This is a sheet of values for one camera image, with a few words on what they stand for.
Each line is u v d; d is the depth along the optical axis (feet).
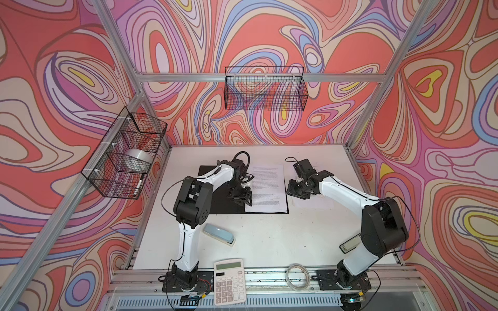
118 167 2.41
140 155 2.43
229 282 2.36
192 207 1.80
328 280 2.39
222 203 2.93
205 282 2.38
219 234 2.70
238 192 2.75
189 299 2.34
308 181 2.14
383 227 1.49
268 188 3.24
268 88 3.15
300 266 2.50
